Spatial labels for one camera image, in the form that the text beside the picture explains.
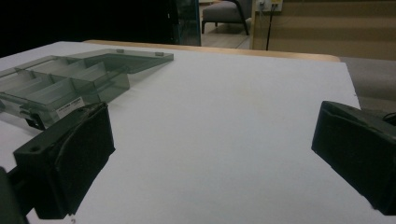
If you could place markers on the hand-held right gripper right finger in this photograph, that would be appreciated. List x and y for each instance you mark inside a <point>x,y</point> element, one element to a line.
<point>358,149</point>

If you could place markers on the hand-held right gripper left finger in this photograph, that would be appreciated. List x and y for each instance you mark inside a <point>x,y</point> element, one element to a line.
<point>71,165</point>

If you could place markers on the clear grey plastic compartment box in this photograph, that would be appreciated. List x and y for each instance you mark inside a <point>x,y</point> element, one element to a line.
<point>71,81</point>

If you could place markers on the dark glass cabinet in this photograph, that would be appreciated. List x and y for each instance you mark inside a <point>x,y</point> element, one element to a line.
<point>186,22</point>

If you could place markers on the grey upholstered armchair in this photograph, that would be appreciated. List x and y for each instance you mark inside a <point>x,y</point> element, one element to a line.
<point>224,13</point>

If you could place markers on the white wall power socket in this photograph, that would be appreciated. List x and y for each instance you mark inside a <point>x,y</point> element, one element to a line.
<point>269,4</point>

